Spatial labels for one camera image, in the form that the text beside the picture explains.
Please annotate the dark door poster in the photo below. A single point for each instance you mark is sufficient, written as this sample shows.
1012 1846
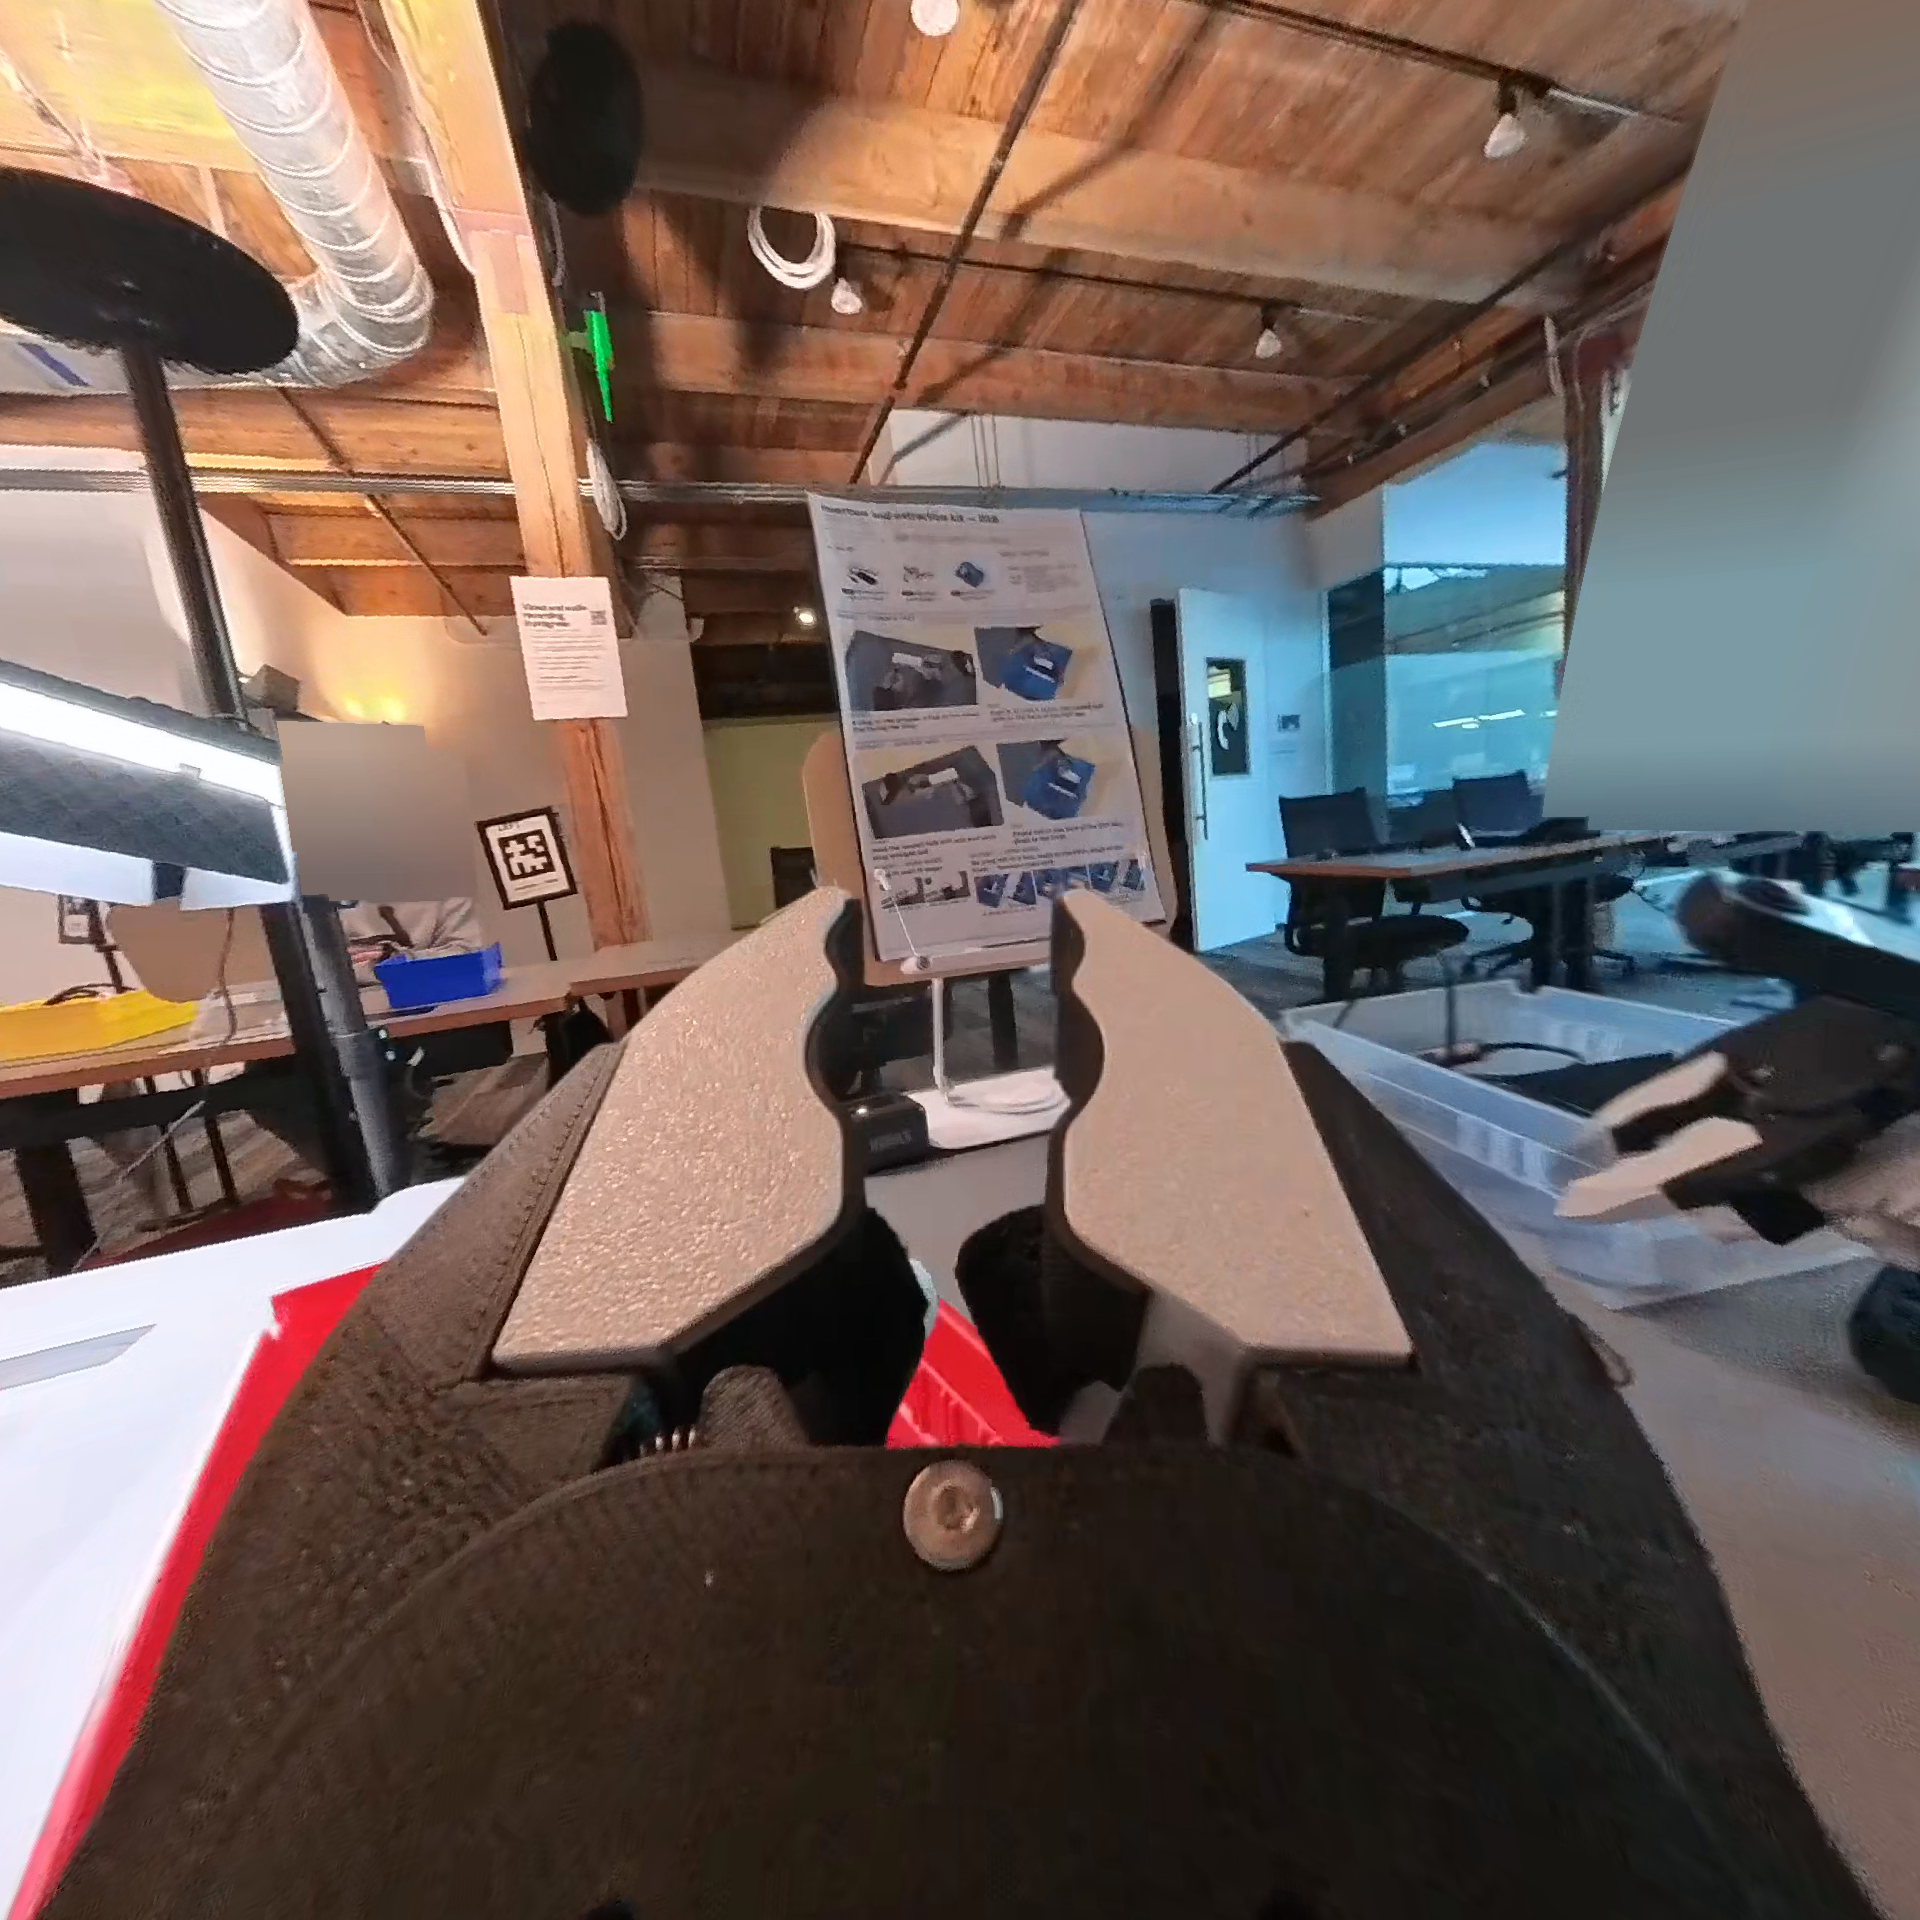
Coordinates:
1227 718

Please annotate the white paper notice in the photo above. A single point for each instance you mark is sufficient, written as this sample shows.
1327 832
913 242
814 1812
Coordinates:
573 644

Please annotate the wooden office desk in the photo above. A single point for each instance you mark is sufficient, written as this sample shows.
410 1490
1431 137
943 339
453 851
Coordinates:
1425 864

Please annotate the person's right hand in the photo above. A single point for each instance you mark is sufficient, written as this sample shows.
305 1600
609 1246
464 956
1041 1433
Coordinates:
1875 1193

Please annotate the black power bank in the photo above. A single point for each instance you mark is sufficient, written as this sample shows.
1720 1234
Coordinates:
883 1139

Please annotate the blue plastic bin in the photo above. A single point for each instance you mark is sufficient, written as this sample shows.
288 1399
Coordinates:
434 977

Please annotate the red storage box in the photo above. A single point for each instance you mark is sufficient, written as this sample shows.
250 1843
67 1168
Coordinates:
959 1393

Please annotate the black stand pole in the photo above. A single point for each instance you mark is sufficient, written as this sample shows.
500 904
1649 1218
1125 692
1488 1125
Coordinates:
189 541

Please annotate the printed instruction sheet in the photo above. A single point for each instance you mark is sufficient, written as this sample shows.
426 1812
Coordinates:
897 533

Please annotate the silver ventilation duct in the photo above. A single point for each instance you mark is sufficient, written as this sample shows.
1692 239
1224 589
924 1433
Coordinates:
300 180

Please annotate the black office chair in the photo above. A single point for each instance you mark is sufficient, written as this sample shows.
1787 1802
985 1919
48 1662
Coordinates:
1330 828
1501 802

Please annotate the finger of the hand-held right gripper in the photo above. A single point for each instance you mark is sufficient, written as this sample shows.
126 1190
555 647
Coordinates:
1665 1100
1665 1174

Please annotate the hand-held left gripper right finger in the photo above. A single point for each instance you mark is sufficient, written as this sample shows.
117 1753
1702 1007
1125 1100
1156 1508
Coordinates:
1227 1185

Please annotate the white door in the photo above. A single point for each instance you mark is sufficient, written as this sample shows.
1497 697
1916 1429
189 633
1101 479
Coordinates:
1261 842

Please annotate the black white marker sign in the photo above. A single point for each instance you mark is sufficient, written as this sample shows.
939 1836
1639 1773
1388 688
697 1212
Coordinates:
520 861

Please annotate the black quilted pad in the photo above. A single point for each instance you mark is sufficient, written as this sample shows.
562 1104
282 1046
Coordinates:
1894 1338

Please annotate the clear plastic bin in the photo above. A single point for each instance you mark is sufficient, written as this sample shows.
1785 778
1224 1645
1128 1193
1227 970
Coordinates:
1425 1081

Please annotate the white flat sheet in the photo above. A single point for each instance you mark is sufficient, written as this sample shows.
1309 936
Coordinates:
148 1427

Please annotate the wooden post with notice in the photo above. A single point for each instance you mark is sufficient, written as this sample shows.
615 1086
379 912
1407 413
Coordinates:
555 452

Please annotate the green exit sign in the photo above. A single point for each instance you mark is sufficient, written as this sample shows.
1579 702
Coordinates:
601 352

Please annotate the wooden side desk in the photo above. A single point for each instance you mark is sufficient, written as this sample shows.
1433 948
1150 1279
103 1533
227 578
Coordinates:
601 968

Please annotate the black light panel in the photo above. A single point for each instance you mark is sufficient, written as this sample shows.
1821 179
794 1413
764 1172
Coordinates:
135 809

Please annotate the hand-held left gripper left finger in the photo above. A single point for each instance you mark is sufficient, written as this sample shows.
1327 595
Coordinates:
690 1185

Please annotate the instruction sheet on stand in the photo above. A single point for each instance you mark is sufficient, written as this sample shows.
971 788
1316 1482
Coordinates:
822 809

